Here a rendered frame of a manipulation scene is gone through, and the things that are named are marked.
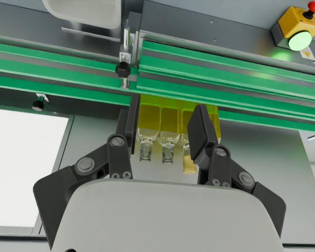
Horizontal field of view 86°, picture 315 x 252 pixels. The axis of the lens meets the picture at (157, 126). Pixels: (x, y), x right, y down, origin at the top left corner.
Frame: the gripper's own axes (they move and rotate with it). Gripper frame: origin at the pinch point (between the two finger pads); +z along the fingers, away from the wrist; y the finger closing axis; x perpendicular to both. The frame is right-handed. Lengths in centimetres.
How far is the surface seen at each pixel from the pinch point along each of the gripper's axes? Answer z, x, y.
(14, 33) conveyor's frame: 37, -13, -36
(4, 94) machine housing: 36, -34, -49
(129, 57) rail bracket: 24.5, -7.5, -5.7
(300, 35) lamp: 36, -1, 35
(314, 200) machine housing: 12, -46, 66
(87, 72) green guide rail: 31.3, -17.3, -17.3
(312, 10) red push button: 39, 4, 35
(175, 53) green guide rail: 30.9, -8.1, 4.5
